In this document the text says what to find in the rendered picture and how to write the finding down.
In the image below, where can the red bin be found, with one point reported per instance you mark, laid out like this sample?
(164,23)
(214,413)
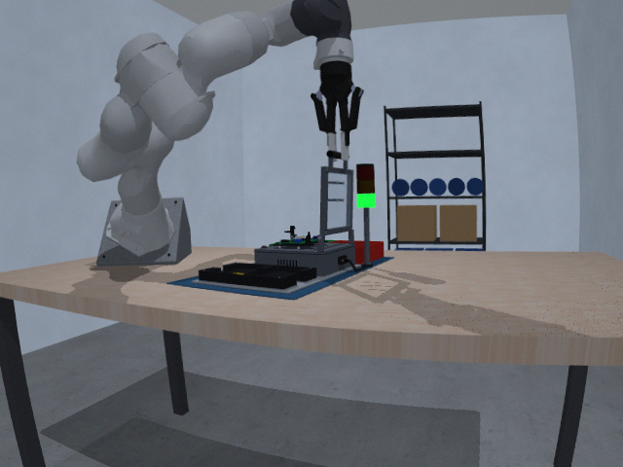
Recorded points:
(376,250)

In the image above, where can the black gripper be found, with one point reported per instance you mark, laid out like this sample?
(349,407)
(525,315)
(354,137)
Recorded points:
(336,85)

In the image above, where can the green circuit board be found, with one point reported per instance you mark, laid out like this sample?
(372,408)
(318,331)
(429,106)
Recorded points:
(299,239)

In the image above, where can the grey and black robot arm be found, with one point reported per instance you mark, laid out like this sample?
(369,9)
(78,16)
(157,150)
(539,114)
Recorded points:
(173,94)

